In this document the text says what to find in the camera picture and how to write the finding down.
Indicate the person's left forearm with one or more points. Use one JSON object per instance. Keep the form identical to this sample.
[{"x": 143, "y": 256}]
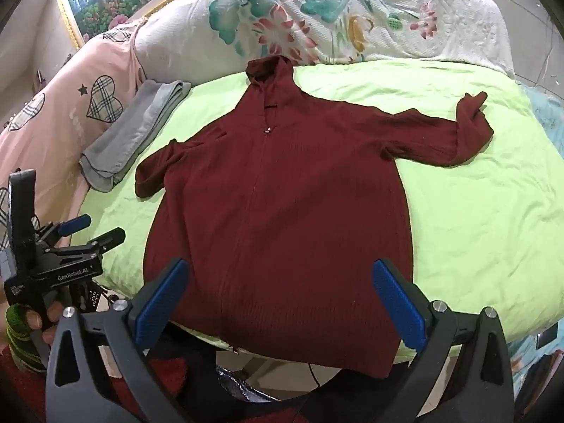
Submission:
[{"x": 20, "y": 348}]

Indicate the dark red hooded sweater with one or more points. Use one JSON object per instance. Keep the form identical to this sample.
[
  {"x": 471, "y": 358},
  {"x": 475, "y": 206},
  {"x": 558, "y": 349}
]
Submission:
[{"x": 286, "y": 229}]

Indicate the person's red garment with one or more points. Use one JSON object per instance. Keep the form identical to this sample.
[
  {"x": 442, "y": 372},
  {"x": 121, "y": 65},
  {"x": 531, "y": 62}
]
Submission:
[{"x": 176, "y": 370}]

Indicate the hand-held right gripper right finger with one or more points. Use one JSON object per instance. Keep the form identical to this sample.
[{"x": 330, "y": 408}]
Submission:
[{"x": 398, "y": 304}]

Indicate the white floral quilt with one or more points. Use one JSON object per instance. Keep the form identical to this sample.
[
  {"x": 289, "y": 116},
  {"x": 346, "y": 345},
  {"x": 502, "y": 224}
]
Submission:
[{"x": 352, "y": 9}]

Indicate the light green bedsheet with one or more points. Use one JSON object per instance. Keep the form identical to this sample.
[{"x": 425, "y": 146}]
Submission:
[{"x": 462, "y": 229}]

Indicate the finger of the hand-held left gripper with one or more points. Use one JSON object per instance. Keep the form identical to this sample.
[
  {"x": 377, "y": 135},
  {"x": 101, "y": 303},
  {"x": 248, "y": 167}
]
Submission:
[
  {"x": 75, "y": 224},
  {"x": 108, "y": 238}
]

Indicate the grey folded cloth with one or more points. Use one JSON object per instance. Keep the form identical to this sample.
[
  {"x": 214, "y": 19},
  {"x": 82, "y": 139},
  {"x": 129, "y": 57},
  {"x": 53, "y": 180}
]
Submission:
[{"x": 127, "y": 132}]

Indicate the person's left hand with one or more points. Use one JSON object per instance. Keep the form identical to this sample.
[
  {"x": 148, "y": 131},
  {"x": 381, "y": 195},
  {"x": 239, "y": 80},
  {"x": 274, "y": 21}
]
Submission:
[{"x": 53, "y": 313}]

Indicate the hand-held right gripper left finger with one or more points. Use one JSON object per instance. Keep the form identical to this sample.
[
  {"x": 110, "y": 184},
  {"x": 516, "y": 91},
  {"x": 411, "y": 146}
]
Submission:
[{"x": 161, "y": 304}]

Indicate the pink heart-print quilt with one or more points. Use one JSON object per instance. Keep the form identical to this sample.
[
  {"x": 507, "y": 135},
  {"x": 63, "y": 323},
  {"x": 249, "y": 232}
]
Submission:
[{"x": 57, "y": 119}]

